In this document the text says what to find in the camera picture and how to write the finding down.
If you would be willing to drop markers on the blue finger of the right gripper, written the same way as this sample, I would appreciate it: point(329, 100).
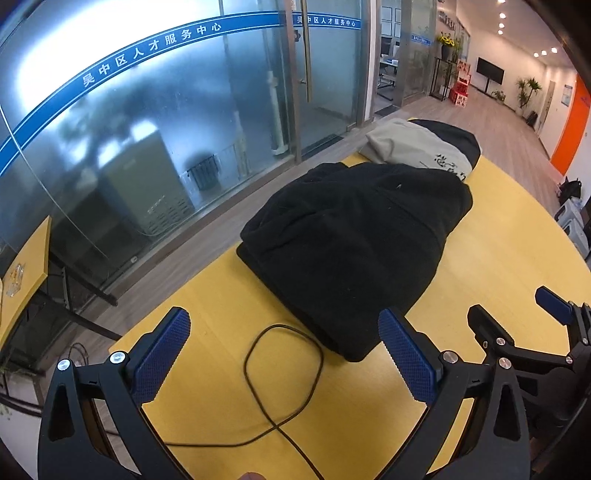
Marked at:
point(489, 333)
point(558, 308)

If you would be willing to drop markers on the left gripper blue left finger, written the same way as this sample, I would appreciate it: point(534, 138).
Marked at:
point(154, 354)

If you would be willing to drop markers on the yellow flowers on stand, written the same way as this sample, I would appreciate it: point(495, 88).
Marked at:
point(448, 46)

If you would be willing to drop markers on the black wall television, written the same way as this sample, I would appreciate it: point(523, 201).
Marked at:
point(491, 71)

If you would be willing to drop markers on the black bag on floor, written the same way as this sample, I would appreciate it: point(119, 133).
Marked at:
point(569, 189)

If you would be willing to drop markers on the tall corner plant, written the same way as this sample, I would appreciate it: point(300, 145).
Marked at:
point(527, 88)

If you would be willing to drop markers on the folded black garment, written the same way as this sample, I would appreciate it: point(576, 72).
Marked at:
point(463, 140)

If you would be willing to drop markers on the person's left hand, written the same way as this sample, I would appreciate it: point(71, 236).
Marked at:
point(252, 476)

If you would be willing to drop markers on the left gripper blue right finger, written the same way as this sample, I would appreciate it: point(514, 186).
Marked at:
point(415, 355)

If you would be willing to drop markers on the folded beige sweater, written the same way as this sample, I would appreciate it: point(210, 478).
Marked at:
point(401, 142)

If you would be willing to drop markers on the black fleece jacket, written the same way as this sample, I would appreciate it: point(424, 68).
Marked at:
point(342, 243)

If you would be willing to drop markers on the small yellow desk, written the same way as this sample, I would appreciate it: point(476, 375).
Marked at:
point(24, 277)

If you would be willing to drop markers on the red white stacked boxes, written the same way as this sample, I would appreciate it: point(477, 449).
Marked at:
point(460, 92)

